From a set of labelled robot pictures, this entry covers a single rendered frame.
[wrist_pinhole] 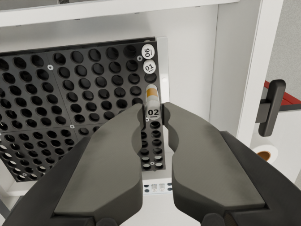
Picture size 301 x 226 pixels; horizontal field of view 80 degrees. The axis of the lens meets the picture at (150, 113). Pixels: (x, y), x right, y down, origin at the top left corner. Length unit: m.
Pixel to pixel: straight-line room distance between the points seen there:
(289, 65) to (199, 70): 1.18
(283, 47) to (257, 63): 1.18
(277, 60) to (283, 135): 0.90
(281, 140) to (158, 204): 0.36
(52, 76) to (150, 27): 0.13
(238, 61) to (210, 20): 0.08
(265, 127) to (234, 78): 0.08
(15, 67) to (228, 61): 0.23
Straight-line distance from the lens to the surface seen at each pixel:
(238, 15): 0.22
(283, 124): 0.50
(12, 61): 0.24
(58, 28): 0.28
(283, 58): 1.39
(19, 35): 0.30
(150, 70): 0.18
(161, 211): 0.63
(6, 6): 0.43
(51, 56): 0.21
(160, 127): 0.23
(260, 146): 0.45
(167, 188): 0.48
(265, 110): 0.24
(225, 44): 0.24
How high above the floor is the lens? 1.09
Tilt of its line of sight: 60 degrees down
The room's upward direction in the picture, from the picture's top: 177 degrees clockwise
